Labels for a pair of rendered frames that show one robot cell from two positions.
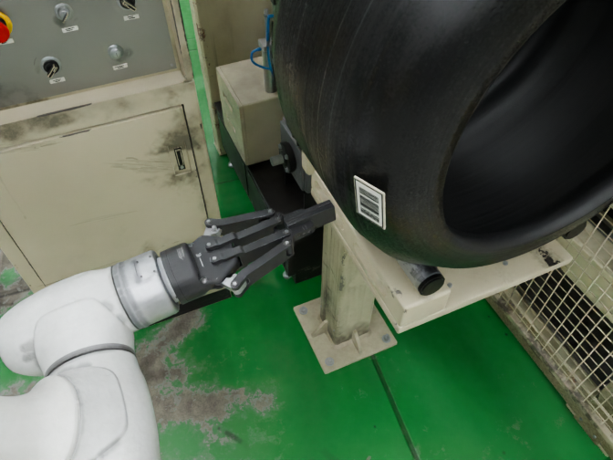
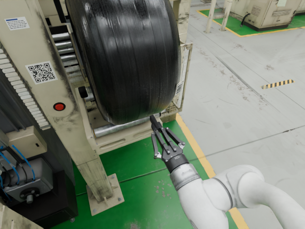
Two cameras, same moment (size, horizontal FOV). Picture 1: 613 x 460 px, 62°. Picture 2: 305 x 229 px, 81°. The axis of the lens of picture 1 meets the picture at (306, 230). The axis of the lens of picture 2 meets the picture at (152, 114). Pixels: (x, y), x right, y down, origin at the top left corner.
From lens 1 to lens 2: 0.67 m
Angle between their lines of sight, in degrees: 58
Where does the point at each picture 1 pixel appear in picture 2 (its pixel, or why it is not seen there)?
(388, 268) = (148, 125)
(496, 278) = not seen: hidden behind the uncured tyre
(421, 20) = (175, 34)
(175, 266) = (183, 159)
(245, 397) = not seen: outside the picture
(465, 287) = not seen: hidden behind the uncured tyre
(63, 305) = (208, 197)
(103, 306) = (203, 182)
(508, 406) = (139, 145)
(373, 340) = (113, 181)
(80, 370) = (232, 181)
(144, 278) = (190, 168)
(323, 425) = (144, 202)
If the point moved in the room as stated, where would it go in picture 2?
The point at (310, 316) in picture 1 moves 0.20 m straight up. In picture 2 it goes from (97, 207) to (91, 197)
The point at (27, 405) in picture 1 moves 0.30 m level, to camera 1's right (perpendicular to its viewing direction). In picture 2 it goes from (257, 183) to (224, 109)
